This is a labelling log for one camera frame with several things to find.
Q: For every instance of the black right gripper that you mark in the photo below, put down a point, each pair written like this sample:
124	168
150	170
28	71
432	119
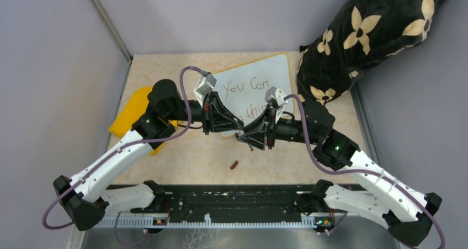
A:
255	134

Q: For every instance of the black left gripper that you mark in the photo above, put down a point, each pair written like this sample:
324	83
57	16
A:
217	116

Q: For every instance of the yellow framed whiteboard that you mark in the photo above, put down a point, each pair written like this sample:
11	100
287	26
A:
242	88

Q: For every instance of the brown marker cap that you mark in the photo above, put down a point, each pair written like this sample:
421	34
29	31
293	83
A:
234	165

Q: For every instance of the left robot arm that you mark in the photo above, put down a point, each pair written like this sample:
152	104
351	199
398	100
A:
86	196

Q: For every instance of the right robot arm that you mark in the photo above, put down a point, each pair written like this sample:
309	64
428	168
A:
407	214

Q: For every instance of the yellow cloth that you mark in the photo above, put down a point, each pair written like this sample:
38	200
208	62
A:
131	112

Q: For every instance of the black floral pillow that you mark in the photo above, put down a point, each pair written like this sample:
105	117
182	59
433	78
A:
362	35

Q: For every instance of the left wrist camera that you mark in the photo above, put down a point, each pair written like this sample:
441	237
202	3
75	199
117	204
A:
204	86

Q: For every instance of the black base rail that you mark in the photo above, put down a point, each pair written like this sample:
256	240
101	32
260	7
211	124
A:
243	206

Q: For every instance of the aluminium corner post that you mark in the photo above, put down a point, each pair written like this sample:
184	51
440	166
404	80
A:
111	28

